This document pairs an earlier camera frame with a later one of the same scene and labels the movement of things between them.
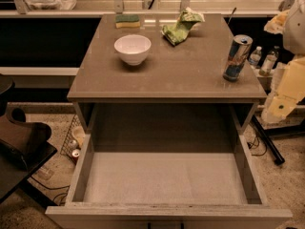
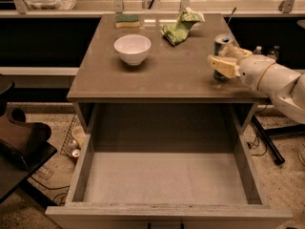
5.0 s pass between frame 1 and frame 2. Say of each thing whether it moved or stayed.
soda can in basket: stayed
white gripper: moved
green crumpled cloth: stayed
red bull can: moved
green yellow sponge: stayed
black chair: stayed
